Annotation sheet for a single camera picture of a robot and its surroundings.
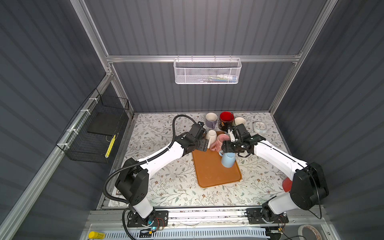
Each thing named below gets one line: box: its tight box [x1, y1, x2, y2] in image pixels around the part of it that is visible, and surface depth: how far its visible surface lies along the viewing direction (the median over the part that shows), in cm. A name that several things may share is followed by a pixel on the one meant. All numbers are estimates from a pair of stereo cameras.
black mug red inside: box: [218, 111, 234, 132], surface depth 105 cm
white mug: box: [205, 129, 218, 149], surface depth 97 cm
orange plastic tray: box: [192, 149, 242, 188], surface depth 93 cm
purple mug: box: [205, 112, 218, 129], surface depth 111 cm
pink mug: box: [210, 134, 230, 153], surface depth 93 cm
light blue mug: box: [219, 150, 236, 168], surface depth 88 cm
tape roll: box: [297, 224, 323, 240], surface depth 70 cm
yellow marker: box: [88, 231, 106, 239], surface depth 65 cm
